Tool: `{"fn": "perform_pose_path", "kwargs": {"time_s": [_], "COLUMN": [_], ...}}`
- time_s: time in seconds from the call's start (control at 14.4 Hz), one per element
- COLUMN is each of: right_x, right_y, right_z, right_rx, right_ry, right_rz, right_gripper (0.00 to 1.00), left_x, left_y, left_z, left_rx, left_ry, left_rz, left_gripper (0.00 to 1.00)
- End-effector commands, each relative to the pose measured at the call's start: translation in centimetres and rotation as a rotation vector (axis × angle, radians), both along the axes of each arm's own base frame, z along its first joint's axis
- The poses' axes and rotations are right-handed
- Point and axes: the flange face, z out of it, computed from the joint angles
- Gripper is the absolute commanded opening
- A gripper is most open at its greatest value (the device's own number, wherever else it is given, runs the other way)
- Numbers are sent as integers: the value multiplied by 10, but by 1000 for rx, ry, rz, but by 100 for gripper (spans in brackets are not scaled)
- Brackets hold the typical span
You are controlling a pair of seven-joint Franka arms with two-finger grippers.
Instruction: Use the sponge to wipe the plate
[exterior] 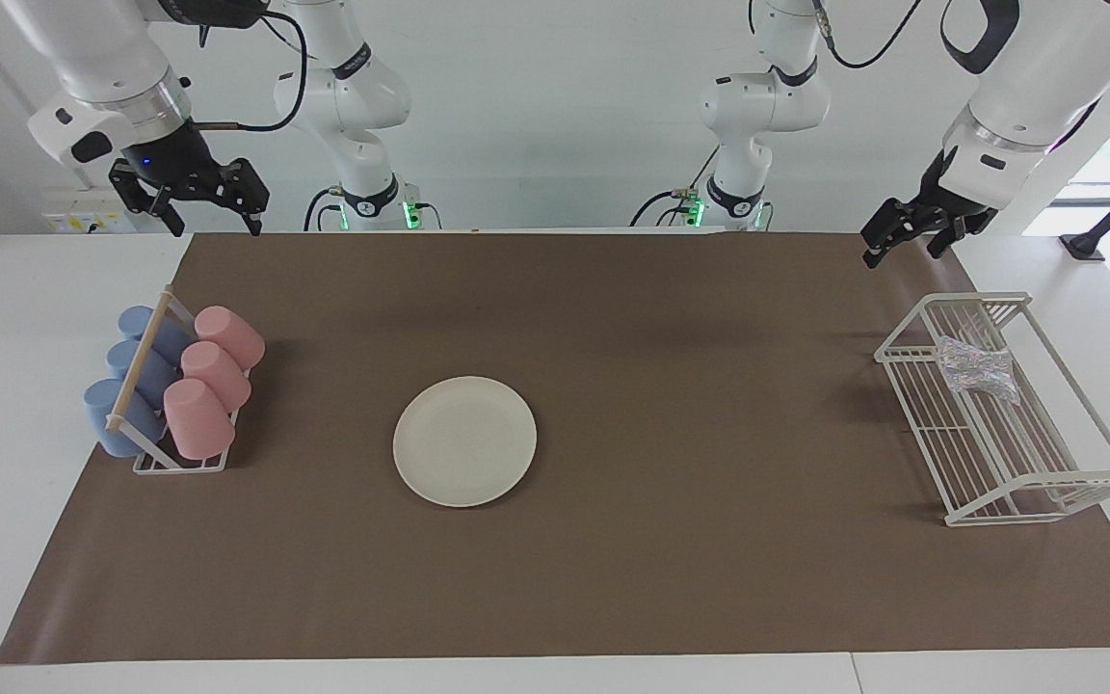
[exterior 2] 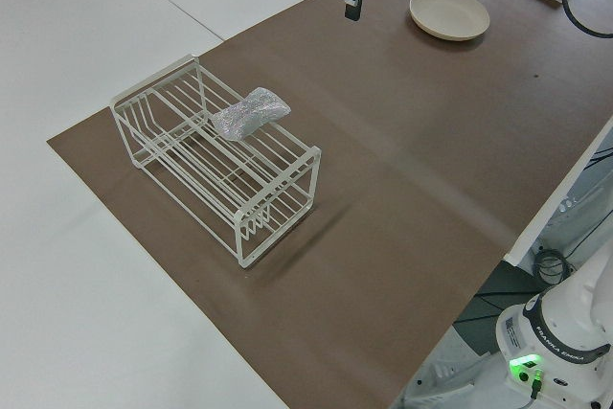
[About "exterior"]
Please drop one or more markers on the blue plastic cup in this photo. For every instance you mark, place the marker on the blue plastic cup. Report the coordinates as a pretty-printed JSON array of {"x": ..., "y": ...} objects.
[
  {"x": 121, "y": 359},
  {"x": 102, "y": 410},
  {"x": 134, "y": 321}
]

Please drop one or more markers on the cream round plate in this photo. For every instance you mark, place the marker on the cream round plate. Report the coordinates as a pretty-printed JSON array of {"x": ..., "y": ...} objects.
[{"x": 464, "y": 441}]

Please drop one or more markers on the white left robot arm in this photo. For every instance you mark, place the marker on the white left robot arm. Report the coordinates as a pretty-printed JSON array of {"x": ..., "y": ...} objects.
[{"x": 1027, "y": 87}]

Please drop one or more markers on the white cup holder rack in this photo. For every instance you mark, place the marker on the white cup holder rack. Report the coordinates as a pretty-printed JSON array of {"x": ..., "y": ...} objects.
[{"x": 139, "y": 364}]

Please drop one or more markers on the pink plastic cup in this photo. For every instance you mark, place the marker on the pink plastic cup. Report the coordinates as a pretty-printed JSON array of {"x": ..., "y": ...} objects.
[
  {"x": 218, "y": 376},
  {"x": 198, "y": 419},
  {"x": 230, "y": 335}
]

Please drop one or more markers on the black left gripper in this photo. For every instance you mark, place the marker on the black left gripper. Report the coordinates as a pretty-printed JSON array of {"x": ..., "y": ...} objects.
[{"x": 955, "y": 207}]

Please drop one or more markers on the brown table mat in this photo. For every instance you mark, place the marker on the brown table mat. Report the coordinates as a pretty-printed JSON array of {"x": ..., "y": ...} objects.
[{"x": 671, "y": 559}]

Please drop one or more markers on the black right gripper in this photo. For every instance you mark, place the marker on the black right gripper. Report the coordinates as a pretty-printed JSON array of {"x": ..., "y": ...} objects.
[{"x": 179, "y": 164}]

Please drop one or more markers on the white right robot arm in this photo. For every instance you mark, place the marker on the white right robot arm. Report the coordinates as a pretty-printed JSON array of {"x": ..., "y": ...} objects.
[{"x": 102, "y": 48}]

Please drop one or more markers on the white wall socket box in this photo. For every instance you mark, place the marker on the white wall socket box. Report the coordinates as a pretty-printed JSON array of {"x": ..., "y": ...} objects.
[{"x": 88, "y": 207}]

